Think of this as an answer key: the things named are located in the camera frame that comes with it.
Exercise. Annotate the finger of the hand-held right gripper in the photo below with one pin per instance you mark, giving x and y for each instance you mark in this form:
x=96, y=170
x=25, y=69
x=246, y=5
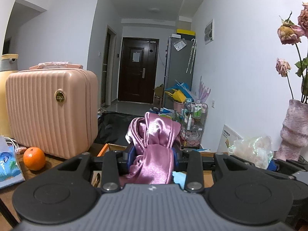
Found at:
x=273, y=166
x=293, y=164

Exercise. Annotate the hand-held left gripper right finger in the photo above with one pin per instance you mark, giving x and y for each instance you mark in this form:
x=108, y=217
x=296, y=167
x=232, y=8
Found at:
x=175, y=158

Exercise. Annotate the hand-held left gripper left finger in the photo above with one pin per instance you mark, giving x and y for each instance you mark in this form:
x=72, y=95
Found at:
x=131, y=158

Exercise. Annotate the light blue fluffy towel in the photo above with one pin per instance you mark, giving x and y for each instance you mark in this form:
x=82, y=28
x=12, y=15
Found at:
x=179, y=179

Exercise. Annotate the pinkish purple satin scrunchie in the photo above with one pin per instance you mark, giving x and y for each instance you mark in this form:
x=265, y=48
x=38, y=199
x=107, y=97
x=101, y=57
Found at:
x=151, y=149

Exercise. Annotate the clear plastic bag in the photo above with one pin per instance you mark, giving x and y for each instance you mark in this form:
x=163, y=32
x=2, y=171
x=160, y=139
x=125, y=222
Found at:
x=250, y=149

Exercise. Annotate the orange cardboard box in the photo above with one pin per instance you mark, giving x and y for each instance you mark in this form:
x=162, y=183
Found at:
x=102, y=150

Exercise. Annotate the pink textured ceramic vase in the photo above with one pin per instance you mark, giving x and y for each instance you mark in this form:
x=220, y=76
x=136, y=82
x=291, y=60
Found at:
x=293, y=130

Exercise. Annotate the black cloth bundle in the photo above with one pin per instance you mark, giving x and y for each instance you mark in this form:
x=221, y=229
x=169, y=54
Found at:
x=113, y=127

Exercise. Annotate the blue plastic packaging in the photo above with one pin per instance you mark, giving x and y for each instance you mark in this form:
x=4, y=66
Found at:
x=163, y=112

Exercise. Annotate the pink plastic bin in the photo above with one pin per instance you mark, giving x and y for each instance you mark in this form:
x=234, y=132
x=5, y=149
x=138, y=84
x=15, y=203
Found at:
x=179, y=105

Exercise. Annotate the white flat board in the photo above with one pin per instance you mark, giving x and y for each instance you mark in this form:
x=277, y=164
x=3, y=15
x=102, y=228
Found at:
x=228, y=137

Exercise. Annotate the yellow plastic bag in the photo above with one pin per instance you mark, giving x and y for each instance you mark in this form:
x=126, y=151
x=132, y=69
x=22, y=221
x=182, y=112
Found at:
x=178, y=96

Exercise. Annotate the brown cardboard carton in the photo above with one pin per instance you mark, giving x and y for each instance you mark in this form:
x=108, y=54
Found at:
x=158, y=93

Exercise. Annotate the blue plastic bag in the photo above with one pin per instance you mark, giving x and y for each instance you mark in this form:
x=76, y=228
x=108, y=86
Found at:
x=184, y=86

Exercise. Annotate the lilac folded paper decoration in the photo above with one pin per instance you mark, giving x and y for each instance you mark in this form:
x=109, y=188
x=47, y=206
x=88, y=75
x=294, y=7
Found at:
x=204, y=91

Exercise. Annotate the dark front door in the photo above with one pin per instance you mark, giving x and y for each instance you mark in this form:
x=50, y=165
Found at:
x=137, y=77

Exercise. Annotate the grey refrigerator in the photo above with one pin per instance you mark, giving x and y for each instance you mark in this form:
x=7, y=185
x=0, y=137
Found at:
x=175, y=67

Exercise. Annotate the pink ribbed suitcase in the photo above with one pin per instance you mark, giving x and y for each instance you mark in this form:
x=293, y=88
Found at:
x=48, y=115

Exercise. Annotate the grey interior door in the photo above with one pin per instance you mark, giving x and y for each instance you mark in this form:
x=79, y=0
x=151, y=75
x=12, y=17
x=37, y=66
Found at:
x=107, y=67

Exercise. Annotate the orange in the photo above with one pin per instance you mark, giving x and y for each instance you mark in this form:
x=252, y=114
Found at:
x=34, y=159

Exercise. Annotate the white paper notice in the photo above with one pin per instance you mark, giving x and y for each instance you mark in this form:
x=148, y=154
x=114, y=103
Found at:
x=136, y=57

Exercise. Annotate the translucent folded umbrella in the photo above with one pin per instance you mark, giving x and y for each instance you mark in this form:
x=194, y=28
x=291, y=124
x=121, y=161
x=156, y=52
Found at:
x=189, y=57
x=193, y=57

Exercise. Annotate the clear plastic pouch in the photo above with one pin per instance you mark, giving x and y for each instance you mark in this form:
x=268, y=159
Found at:
x=180, y=45

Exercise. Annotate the blue tissue pack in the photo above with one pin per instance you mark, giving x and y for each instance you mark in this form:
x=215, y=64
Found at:
x=9, y=168

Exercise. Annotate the yellow and black box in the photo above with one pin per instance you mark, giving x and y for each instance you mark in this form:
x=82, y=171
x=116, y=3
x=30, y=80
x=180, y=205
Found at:
x=185, y=32

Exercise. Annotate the bunch of dried pink roses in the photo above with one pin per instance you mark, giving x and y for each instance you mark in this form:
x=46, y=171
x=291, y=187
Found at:
x=287, y=32

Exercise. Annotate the yellow thermos bottle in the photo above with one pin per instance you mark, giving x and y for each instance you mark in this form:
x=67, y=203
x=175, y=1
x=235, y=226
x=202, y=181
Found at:
x=4, y=89

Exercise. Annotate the round ceiling light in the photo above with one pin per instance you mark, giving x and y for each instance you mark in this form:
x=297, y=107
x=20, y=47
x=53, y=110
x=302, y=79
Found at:
x=154, y=9

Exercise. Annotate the white wall panel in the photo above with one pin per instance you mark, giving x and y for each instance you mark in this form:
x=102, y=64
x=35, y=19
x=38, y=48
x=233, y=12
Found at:
x=208, y=31

